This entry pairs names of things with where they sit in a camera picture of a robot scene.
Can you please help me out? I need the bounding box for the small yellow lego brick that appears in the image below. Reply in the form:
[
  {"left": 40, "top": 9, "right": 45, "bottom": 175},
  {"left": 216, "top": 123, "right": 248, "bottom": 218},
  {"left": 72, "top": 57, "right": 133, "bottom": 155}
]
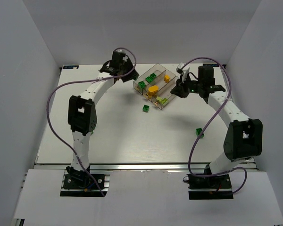
[{"left": 164, "top": 75, "right": 170, "bottom": 83}]

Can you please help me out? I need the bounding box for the clear three-compartment container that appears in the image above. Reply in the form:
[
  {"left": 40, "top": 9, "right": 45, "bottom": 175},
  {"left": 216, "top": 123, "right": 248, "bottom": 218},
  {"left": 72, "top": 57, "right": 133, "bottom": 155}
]
[{"left": 133, "top": 64, "right": 178, "bottom": 110}]

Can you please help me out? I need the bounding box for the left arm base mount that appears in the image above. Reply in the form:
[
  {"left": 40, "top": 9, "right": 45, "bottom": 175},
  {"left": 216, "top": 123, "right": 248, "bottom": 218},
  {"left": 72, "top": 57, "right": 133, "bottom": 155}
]
[{"left": 60, "top": 172, "right": 110, "bottom": 198}]

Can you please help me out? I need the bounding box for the small green lego brick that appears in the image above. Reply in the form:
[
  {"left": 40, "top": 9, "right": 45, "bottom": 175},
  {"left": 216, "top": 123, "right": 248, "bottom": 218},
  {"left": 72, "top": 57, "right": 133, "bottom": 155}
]
[{"left": 142, "top": 105, "right": 150, "bottom": 113}]

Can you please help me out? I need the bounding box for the orange lego brick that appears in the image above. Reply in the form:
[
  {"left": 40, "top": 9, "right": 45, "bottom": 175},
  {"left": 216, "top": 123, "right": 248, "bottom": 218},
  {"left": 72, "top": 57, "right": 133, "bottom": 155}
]
[{"left": 148, "top": 85, "right": 159, "bottom": 96}]

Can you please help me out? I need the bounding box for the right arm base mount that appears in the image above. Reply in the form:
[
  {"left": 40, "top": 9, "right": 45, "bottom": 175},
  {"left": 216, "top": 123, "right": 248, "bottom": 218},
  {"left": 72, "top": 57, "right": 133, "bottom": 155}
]
[{"left": 183, "top": 174, "right": 233, "bottom": 200}]

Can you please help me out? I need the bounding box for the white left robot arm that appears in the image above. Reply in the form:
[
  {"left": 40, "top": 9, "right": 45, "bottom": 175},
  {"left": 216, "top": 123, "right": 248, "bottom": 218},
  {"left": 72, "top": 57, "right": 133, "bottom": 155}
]
[{"left": 67, "top": 48, "right": 139, "bottom": 188}]

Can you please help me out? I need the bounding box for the aluminium rail front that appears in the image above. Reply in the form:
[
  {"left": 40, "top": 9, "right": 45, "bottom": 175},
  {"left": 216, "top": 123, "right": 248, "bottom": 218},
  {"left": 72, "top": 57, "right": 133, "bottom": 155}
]
[{"left": 33, "top": 162, "right": 260, "bottom": 171}]

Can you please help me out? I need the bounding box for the blue label left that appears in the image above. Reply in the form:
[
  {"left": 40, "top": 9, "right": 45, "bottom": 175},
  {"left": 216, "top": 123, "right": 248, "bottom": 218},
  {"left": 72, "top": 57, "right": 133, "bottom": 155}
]
[{"left": 62, "top": 65, "right": 79, "bottom": 70}]

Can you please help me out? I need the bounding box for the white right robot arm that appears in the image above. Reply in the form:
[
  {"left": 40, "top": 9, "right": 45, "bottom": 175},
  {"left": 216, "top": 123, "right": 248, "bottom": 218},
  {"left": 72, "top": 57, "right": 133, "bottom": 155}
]
[{"left": 171, "top": 63, "right": 263, "bottom": 178}]

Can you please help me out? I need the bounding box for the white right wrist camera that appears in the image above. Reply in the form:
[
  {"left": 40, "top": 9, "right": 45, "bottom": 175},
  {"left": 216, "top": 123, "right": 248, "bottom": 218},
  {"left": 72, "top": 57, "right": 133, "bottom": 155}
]
[{"left": 176, "top": 63, "right": 190, "bottom": 82}]

